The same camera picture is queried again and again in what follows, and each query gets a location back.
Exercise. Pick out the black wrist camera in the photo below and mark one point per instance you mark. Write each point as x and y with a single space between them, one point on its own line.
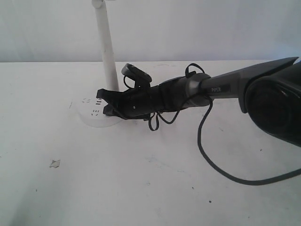
141 78

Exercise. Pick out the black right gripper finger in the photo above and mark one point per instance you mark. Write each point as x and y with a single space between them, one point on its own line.
108 95

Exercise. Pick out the white stand with round base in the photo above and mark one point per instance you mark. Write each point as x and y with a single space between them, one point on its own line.
90 107

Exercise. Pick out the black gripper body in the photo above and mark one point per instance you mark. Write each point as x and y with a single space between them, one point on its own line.
141 102

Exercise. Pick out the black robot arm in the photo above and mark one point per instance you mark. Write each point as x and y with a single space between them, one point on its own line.
269 92

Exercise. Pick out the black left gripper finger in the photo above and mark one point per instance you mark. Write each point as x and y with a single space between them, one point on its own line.
108 110

